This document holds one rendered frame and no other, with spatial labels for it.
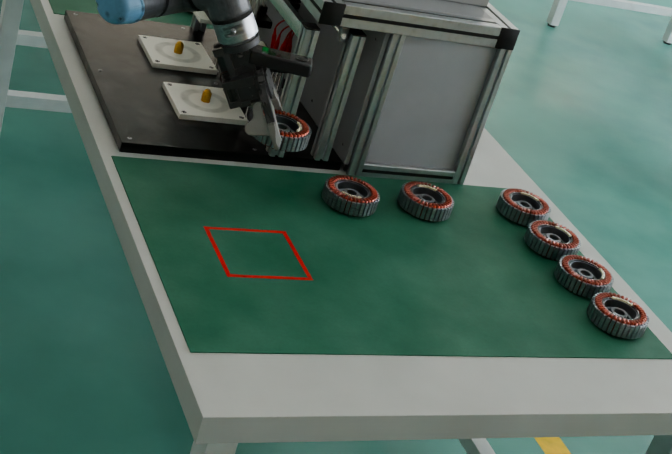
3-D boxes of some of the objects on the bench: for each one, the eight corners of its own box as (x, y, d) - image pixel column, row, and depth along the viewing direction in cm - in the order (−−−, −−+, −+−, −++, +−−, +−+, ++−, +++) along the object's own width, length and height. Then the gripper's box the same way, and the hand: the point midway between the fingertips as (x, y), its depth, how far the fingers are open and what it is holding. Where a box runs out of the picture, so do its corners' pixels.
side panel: (347, 175, 260) (393, 34, 246) (342, 168, 262) (387, 27, 248) (463, 185, 272) (513, 50, 257) (457, 178, 274) (506, 44, 260)
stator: (452, 228, 252) (457, 212, 250) (398, 215, 250) (404, 199, 248) (446, 202, 261) (451, 186, 260) (394, 189, 260) (400, 174, 258)
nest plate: (178, 119, 256) (179, 113, 255) (161, 86, 268) (163, 81, 267) (247, 125, 262) (248, 120, 262) (227, 93, 274) (229, 88, 273)
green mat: (190, 352, 190) (190, 351, 190) (111, 156, 238) (111, 155, 238) (676, 359, 231) (676, 358, 231) (524, 190, 279) (525, 189, 279)
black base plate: (119, 152, 241) (121, 141, 240) (63, 18, 291) (65, 9, 290) (339, 170, 261) (342, 161, 260) (252, 42, 311) (254, 34, 310)
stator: (324, 183, 253) (329, 167, 252) (377, 200, 253) (383, 184, 252) (317, 207, 243) (322, 190, 242) (372, 224, 243) (377, 208, 242)
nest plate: (152, 67, 275) (153, 62, 274) (137, 39, 287) (138, 34, 286) (216, 75, 281) (217, 70, 281) (199, 47, 293) (201, 42, 292)
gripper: (216, 27, 233) (248, 122, 243) (208, 65, 217) (242, 165, 227) (260, 15, 232) (290, 112, 242) (256, 53, 216) (288, 154, 226)
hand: (281, 133), depth 234 cm, fingers closed on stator, 13 cm apart
